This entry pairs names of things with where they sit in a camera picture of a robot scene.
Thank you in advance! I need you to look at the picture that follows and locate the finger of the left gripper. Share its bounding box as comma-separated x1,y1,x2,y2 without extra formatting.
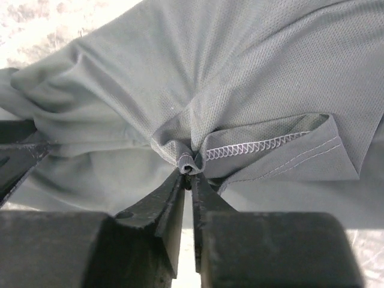
1,120,50,206

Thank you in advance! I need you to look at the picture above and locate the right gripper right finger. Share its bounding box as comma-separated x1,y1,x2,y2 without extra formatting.
191,175,364,287

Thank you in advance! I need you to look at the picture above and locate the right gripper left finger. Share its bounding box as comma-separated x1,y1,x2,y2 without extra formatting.
1,173,185,287

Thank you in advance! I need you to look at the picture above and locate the dark grey t shirt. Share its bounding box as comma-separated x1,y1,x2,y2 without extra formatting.
1,1,383,227

